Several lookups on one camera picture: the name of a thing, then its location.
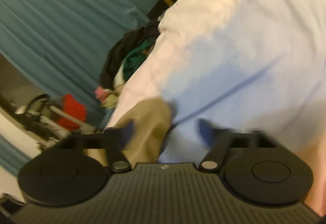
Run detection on wide blue curtain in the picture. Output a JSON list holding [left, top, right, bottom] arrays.
[[0, 0, 170, 123]]

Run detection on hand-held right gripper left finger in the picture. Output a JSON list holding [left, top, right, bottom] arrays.
[[55, 121, 135, 173]]

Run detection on pile of mixed clothes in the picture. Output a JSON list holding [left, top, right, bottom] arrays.
[[95, 19, 163, 109]]

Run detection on pastel bed blanket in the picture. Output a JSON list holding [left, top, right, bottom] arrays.
[[106, 0, 326, 214]]

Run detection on khaki T-shirt with white print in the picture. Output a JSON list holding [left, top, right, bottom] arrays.
[[87, 98, 174, 163]]

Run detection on narrow blue curtain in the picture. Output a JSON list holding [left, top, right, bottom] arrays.
[[0, 135, 33, 176]]

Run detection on red fabric bag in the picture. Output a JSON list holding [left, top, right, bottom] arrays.
[[56, 94, 87, 131]]

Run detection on dark window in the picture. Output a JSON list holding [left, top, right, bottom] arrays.
[[0, 54, 44, 102]]

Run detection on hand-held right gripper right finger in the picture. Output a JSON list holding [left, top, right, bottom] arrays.
[[198, 118, 281, 171]]

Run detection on garment steamer stand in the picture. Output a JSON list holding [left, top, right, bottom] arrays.
[[15, 94, 98, 145]]

